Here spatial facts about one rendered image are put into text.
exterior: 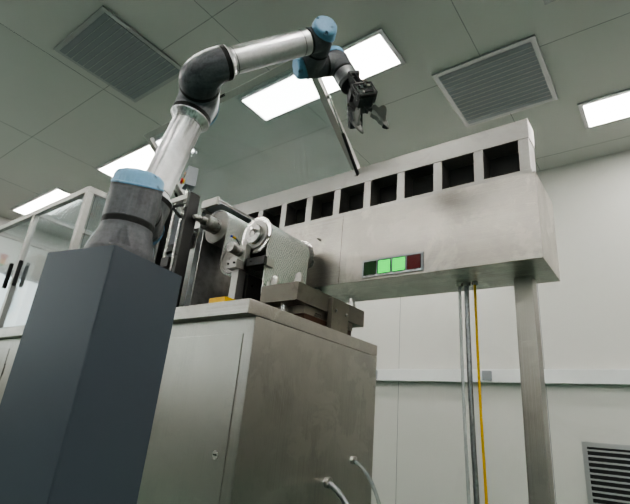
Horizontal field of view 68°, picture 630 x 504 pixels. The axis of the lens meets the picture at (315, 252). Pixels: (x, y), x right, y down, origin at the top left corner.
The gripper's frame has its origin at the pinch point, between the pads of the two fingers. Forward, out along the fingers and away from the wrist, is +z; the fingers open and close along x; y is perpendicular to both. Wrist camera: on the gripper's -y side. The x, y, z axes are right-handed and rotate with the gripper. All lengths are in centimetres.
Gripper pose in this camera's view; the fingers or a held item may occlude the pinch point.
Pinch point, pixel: (373, 130)
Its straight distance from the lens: 149.1
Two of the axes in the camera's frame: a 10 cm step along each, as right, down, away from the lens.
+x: 9.3, -2.3, 3.0
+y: 1.4, -5.3, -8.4
